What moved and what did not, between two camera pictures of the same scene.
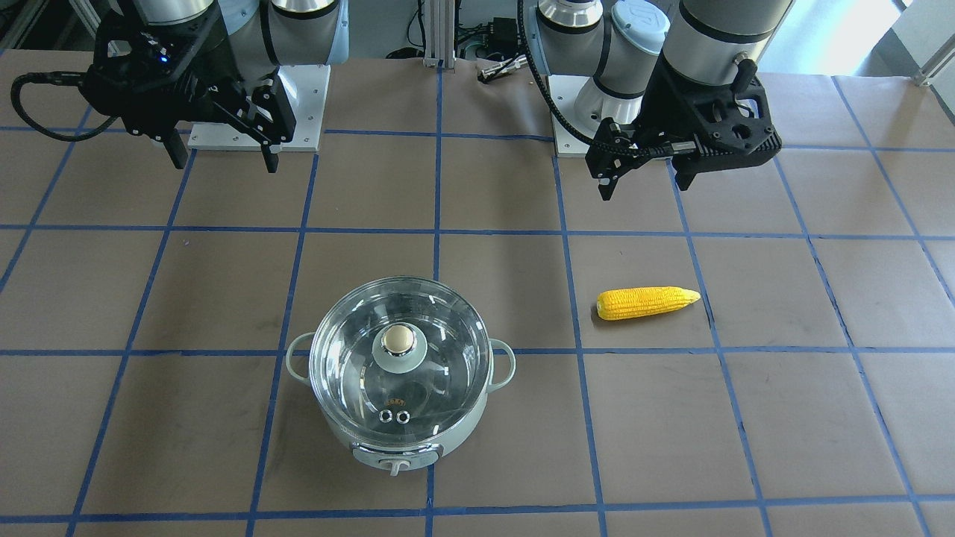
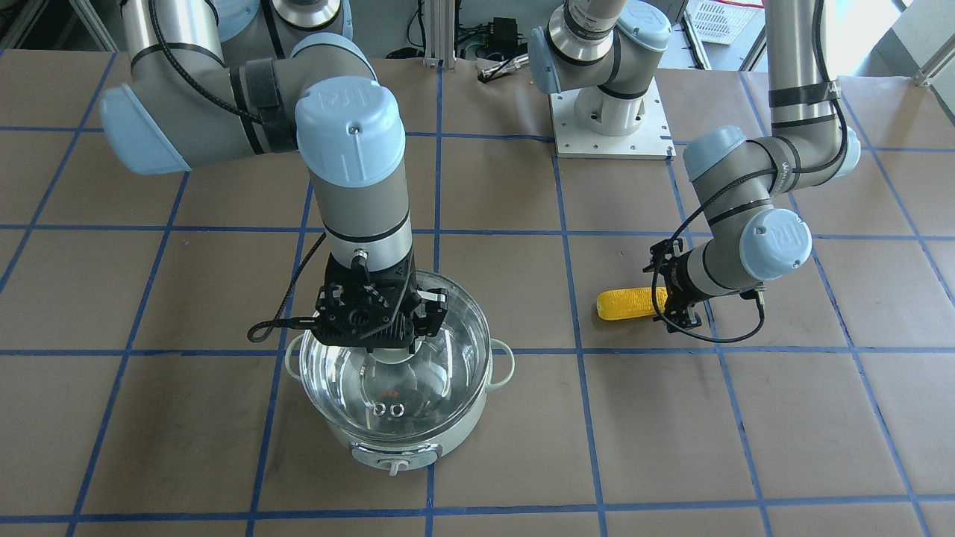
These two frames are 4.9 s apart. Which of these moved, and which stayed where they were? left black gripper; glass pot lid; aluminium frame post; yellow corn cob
Moved: left black gripper
Stayed: yellow corn cob; aluminium frame post; glass pot lid
